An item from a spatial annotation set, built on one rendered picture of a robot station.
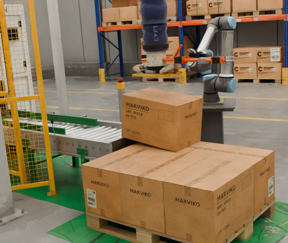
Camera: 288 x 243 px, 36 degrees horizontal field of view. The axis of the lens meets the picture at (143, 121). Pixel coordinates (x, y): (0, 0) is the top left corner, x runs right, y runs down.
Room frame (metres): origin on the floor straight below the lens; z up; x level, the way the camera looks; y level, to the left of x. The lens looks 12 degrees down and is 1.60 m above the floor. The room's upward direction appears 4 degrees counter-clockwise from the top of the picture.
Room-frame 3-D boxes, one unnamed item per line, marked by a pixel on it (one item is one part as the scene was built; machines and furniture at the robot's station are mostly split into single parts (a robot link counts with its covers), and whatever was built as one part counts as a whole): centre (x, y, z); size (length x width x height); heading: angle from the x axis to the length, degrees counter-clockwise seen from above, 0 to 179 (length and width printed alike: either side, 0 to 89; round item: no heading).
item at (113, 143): (4.06, 0.09, 0.58); 0.70 x 0.03 x 0.06; 141
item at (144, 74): (3.80, -0.09, 1.19); 0.34 x 0.10 x 0.05; 52
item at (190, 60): (3.85, -0.38, 1.29); 0.93 x 0.30 x 0.04; 52
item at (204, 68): (4.09, -0.60, 1.18); 0.12 x 0.09 x 0.12; 52
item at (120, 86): (4.81, 0.22, 0.50); 0.07 x 0.07 x 1.00; 51
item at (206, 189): (3.40, -0.26, 0.34); 1.20 x 1.00 x 0.40; 51
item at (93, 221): (3.40, -0.26, 0.07); 1.20 x 1.00 x 0.14; 51
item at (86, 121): (5.22, 1.11, 0.60); 1.60 x 0.10 x 0.09; 51
